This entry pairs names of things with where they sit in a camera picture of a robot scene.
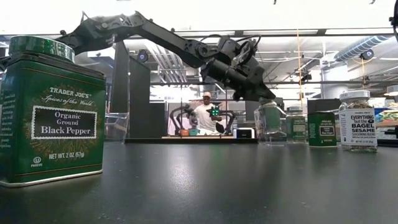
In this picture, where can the black partition panel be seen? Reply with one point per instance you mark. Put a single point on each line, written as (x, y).
(140, 102)

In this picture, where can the black ceiling camera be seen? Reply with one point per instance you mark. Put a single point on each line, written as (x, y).
(142, 56)
(367, 54)

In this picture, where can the green black pepper tin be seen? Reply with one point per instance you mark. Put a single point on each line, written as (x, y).
(321, 137)
(62, 140)

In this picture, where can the striped ventilation duct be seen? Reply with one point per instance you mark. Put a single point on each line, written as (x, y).
(363, 45)

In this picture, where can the white-lid seasoning jar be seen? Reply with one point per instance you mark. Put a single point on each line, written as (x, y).
(357, 124)

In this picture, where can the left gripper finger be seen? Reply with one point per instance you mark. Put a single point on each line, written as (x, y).
(255, 91)

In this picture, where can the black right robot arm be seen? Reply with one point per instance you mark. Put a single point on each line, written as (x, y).
(395, 18)

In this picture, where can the black background robot arm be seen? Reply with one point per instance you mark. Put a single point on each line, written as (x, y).
(231, 119)
(186, 110)

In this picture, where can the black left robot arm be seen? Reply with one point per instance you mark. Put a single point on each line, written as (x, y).
(168, 37)

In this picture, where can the black table mat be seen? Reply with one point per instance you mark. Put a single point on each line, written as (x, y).
(199, 186)

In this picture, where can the colourful box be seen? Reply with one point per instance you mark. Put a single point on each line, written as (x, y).
(387, 115)

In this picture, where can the teal bowl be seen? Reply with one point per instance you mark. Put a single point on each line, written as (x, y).
(194, 132)

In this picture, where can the person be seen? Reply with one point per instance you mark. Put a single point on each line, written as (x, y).
(205, 119)

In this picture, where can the orange bowl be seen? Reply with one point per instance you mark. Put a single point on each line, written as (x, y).
(184, 132)

